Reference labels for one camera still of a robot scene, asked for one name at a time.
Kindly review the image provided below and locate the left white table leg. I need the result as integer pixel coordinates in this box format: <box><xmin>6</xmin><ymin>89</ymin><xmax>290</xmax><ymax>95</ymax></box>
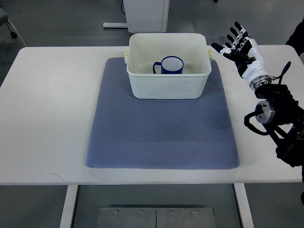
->
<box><xmin>59</xmin><ymin>185</ymin><xmax>78</xmax><ymax>228</ymax></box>

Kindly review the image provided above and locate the office chair base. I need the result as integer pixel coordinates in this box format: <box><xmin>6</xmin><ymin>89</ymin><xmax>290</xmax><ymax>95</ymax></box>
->
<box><xmin>0</xmin><ymin>9</ymin><xmax>27</xmax><ymax>47</ymax></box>

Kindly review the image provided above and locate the right white table leg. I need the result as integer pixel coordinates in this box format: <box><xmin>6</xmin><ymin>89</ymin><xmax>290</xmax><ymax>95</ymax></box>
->
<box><xmin>234</xmin><ymin>183</ymin><xmax>254</xmax><ymax>228</ymax></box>

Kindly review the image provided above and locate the blue textured cloth mat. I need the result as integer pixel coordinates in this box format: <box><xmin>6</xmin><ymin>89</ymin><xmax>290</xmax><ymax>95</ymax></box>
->
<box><xmin>86</xmin><ymin>57</ymin><xmax>239</xmax><ymax>170</ymax></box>

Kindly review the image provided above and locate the white cabinet pedestal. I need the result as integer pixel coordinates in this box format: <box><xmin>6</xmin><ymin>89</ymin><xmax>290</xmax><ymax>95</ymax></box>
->
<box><xmin>103</xmin><ymin>0</ymin><xmax>170</xmax><ymax>34</ymax></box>

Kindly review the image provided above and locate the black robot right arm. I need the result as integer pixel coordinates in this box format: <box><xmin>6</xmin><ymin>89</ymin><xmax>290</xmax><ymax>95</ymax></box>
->
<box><xmin>244</xmin><ymin>61</ymin><xmax>304</xmax><ymax>167</ymax></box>

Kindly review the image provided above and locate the cream plastic storage box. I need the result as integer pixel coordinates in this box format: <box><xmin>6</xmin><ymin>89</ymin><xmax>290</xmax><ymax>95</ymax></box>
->
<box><xmin>125</xmin><ymin>33</ymin><xmax>211</xmax><ymax>99</ymax></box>

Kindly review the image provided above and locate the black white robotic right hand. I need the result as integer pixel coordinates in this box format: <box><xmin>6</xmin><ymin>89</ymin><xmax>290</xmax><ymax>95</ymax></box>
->
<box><xmin>211</xmin><ymin>22</ymin><xmax>271</xmax><ymax>90</ymax></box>

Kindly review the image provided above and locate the metal floor plate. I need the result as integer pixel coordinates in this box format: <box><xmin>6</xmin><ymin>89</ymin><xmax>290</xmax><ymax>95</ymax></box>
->
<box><xmin>97</xmin><ymin>207</ymin><xmax>216</xmax><ymax>228</ymax></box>

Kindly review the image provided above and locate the blue mug white inside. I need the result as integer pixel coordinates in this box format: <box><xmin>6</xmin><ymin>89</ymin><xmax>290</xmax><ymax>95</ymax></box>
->
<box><xmin>152</xmin><ymin>56</ymin><xmax>184</xmax><ymax>74</ymax></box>

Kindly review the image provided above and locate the white table leg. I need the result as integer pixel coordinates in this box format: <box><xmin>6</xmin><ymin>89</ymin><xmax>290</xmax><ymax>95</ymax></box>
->
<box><xmin>59</xmin><ymin>185</ymin><xmax>78</xmax><ymax>228</ymax></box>
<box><xmin>234</xmin><ymin>183</ymin><xmax>254</xmax><ymax>228</ymax></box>

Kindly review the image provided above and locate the person in dark clothing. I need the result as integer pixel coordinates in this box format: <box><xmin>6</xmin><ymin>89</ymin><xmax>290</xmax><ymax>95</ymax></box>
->
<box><xmin>286</xmin><ymin>20</ymin><xmax>304</xmax><ymax>56</ymax></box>

